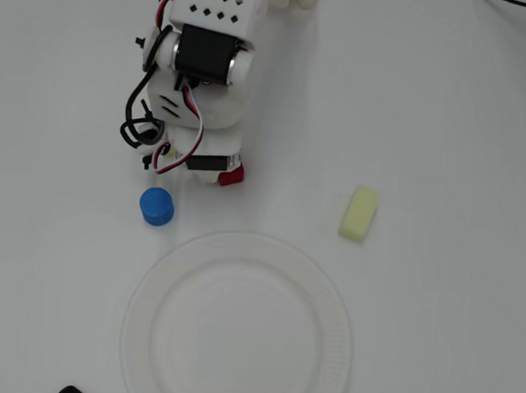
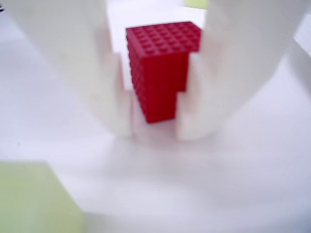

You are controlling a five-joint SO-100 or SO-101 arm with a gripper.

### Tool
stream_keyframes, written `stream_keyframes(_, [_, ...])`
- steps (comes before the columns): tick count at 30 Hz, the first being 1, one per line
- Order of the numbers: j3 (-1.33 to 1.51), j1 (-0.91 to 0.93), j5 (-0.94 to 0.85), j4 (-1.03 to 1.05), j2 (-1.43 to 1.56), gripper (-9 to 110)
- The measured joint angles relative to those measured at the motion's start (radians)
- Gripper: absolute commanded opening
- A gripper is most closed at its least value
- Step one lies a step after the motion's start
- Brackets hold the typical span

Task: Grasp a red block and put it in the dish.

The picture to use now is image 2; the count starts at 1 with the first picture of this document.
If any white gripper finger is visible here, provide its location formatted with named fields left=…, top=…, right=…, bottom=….
left=175, top=0, right=311, bottom=142
left=9, top=0, right=134, bottom=138

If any red perforated cube block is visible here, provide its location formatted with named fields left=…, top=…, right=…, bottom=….
left=125, top=21, right=203, bottom=124

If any pale yellow sponge block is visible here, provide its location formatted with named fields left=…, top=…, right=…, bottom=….
left=0, top=160, right=86, bottom=233
left=183, top=0, right=210, bottom=11

